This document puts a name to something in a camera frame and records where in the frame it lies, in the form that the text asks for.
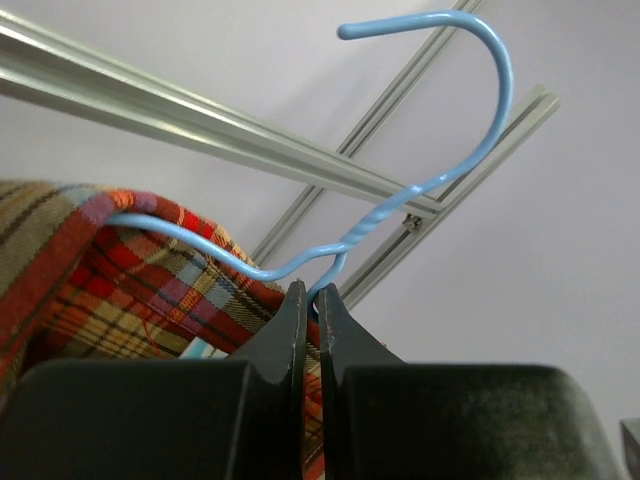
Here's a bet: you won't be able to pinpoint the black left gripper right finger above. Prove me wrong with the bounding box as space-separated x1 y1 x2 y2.
315 286 621 479

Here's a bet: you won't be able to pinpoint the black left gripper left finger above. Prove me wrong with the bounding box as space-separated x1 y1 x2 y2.
1 282 307 479

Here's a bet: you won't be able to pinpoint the light blue hanger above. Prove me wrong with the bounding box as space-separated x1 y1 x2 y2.
107 10 514 317

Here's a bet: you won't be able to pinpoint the plaid shirt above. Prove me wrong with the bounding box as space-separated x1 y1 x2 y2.
1 180 325 479

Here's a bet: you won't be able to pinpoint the aluminium frame right posts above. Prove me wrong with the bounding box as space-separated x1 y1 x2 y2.
249 0 561 309

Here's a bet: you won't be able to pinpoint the aluminium hanging rail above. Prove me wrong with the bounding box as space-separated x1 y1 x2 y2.
1 12 404 202

